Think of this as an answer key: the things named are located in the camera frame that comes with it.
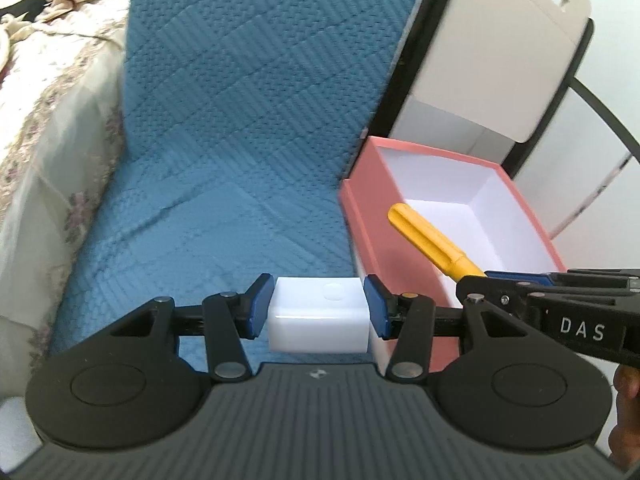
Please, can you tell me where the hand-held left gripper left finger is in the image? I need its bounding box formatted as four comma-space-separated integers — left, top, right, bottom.
110, 273, 275, 382

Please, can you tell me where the floral quilted bedspread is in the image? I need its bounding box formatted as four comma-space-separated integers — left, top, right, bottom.
0, 0, 129, 362

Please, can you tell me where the white oval-port power adapter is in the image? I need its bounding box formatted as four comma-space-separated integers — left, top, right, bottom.
267, 276, 370, 354

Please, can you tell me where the yellow handled screwdriver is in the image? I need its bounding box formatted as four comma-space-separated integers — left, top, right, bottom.
387, 203, 489, 281

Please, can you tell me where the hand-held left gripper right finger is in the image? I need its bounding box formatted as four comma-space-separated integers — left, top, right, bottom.
364, 274, 532, 382

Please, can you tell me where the pink cardboard box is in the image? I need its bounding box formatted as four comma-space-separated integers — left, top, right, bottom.
339, 136, 569, 377

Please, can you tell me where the blue quilted seat cover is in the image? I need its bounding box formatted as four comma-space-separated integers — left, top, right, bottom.
47, 0, 437, 367

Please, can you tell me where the person's right hand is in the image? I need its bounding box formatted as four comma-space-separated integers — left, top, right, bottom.
607, 365, 640, 472

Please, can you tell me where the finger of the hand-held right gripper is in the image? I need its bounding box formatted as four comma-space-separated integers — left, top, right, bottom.
484, 268, 640, 292
456, 276, 550, 318

